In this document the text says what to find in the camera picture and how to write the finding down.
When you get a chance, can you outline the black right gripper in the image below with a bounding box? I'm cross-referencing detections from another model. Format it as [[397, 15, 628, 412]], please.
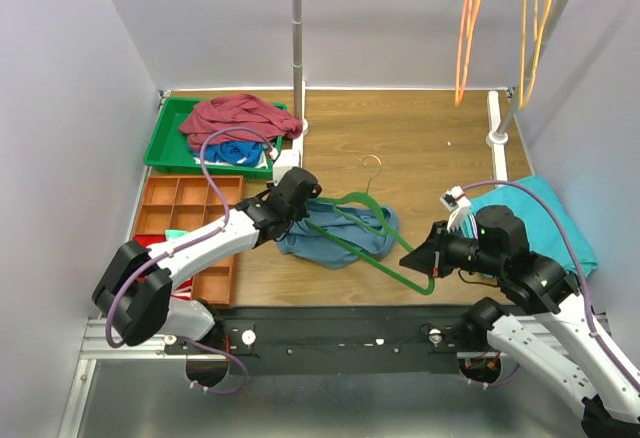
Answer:
[[399, 219, 504, 276]]

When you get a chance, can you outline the green clothes hanger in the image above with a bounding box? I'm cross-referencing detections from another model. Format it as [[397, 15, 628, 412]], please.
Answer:
[[304, 154, 436, 296]]

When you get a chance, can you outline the blue tank top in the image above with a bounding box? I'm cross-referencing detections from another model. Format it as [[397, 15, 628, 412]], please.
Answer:
[[277, 200, 399, 270]]

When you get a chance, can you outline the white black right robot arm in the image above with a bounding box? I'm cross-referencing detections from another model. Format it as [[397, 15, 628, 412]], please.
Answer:
[[400, 205, 639, 437]]

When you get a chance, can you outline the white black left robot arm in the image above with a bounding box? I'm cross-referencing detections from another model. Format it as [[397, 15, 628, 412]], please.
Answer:
[[92, 167, 322, 353]]

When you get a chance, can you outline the orange clothes hanger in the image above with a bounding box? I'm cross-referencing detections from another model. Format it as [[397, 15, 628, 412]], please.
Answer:
[[454, 0, 482, 106]]

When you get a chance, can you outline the yellow clothes hanger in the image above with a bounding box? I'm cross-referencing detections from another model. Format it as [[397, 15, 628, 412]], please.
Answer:
[[517, 0, 554, 111]]

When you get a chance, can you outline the white left rack base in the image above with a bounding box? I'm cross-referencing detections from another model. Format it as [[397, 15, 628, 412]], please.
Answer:
[[288, 116, 310, 169]]

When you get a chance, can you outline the royal blue white garment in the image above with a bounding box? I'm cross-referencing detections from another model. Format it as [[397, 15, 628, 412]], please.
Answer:
[[204, 141, 269, 169]]

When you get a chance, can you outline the orange compartment tray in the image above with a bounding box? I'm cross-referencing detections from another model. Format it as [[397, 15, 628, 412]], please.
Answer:
[[133, 174, 238, 308]]

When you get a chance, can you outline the turquoise glove cloth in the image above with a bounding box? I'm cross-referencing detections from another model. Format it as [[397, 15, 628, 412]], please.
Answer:
[[164, 229, 187, 240]]

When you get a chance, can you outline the maroon garment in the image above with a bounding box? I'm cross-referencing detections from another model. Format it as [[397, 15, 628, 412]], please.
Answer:
[[179, 93, 303, 152]]

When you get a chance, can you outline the teal folded shirt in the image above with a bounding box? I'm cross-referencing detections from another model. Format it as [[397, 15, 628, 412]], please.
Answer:
[[471, 175, 599, 276]]

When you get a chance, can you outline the red cloth in tray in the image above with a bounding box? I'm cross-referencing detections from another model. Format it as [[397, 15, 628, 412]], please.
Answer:
[[134, 234, 193, 300]]

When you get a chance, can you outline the green plastic bin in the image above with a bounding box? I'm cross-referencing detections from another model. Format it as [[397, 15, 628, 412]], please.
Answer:
[[144, 97, 272, 181]]

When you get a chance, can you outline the grey left rack pole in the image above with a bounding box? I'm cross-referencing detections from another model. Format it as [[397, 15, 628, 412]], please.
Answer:
[[292, 0, 304, 121]]

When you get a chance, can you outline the grey rack pole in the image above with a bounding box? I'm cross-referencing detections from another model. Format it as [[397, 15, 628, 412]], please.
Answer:
[[498, 0, 569, 134], [292, 0, 304, 121]]

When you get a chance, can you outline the grey right rack pole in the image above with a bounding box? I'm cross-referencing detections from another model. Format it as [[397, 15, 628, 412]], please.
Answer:
[[498, 0, 569, 134]]

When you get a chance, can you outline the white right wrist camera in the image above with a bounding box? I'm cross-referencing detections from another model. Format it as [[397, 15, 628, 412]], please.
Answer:
[[440, 186, 471, 232]]

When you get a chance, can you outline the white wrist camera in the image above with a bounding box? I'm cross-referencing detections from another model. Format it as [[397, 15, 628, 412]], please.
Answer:
[[272, 149, 302, 184], [440, 186, 471, 232]]

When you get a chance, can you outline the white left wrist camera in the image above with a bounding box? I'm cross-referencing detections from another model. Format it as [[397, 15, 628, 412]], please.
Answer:
[[272, 149, 302, 184]]

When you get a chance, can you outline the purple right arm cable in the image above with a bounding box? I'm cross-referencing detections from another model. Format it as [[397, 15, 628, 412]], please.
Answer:
[[454, 180, 640, 394]]

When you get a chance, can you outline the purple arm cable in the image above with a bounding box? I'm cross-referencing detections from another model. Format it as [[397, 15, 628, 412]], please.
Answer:
[[454, 180, 640, 394], [103, 126, 284, 397]]

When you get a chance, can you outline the black mounting rail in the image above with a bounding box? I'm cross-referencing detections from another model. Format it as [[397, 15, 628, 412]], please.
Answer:
[[164, 305, 506, 377]]

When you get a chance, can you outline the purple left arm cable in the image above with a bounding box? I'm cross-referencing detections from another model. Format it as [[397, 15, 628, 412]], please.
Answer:
[[103, 126, 284, 397]]

